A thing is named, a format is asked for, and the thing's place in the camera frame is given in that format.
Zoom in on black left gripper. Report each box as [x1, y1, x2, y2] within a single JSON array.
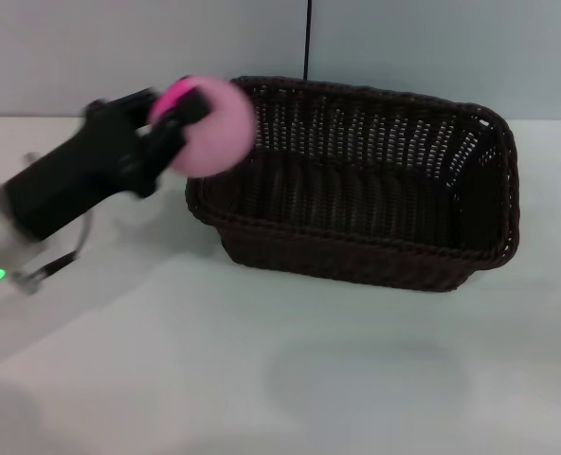
[[3, 86, 211, 244]]

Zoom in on pink ball with magenta spot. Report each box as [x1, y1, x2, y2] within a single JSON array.
[[149, 74, 258, 180]]

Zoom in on black woven rectangular basket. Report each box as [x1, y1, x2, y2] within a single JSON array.
[[185, 75, 519, 293]]

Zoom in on thin black vertical cable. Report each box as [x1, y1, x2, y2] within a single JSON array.
[[301, 0, 313, 82]]

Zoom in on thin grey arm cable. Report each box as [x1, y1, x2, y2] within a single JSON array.
[[18, 212, 95, 296]]

